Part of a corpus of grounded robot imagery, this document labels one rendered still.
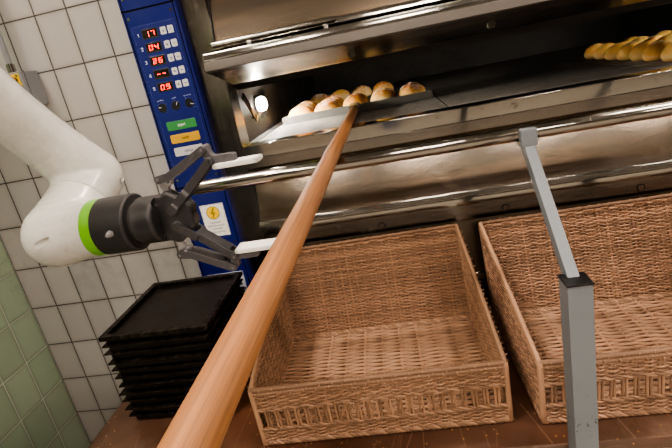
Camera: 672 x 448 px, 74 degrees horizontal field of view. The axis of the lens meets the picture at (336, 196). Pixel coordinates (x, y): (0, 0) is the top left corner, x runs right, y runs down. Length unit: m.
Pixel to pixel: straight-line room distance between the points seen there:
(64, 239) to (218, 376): 0.54
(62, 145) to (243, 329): 0.61
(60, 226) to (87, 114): 0.80
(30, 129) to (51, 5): 0.77
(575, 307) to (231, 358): 0.64
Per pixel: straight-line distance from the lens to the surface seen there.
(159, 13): 1.39
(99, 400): 2.05
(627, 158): 1.45
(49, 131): 0.87
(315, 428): 1.11
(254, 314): 0.35
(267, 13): 1.31
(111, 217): 0.75
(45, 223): 0.81
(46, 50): 1.60
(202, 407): 0.28
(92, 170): 0.88
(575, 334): 0.88
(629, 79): 1.43
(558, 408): 1.10
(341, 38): 1.14
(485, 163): 1.35
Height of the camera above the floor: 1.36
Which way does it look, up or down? 16 degrees down
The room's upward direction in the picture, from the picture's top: 11 degrees counter-clockwise
